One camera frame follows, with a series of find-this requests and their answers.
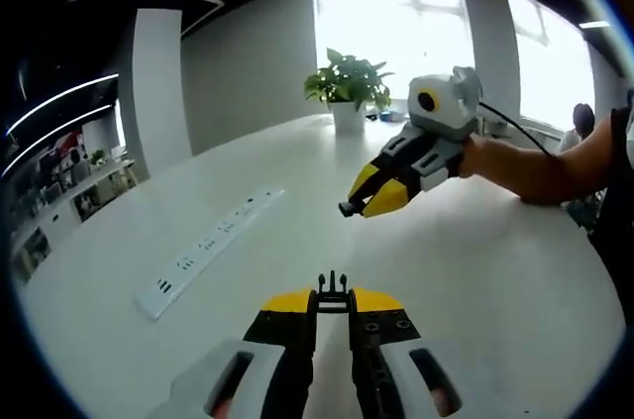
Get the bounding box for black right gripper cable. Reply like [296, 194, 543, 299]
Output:
[475, 100, 561, 158]

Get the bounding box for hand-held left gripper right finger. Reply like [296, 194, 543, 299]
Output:
[346, 285, 501, 419]

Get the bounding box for black plastic buckle socket part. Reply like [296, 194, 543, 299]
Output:
[338, 199, 366, 218]

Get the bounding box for person's right hand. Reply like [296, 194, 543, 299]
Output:
[458, 134, 506, 182]

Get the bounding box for row of white office desks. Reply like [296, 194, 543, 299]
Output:
[9, 141, 138, 286]

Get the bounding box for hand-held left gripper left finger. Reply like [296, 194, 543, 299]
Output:
[148, 284, 318, 419]

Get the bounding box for white power strip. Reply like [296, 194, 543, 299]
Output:
[132, 185, 287, 322]

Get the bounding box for person's black clothing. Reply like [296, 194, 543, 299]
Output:
[586, 104, 634, 301]

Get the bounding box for black plastic buckle pronged part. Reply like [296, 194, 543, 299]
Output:
[315, 269, 351, 316]

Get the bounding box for small blue objects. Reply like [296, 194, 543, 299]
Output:
[365, 109, 410, 124]

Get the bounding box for green potted plant white pot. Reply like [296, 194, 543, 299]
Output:
[302, 47, 396, 132]

